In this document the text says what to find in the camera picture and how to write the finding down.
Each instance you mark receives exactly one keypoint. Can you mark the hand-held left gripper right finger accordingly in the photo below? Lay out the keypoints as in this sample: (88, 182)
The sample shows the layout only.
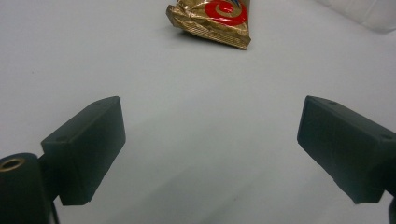
(348, 146)

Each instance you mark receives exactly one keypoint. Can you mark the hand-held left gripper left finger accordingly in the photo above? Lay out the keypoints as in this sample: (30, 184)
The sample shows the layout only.
(84, 149)

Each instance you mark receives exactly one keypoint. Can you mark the gold snack packet red swirl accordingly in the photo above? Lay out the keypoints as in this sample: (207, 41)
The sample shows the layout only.
(214, 23)

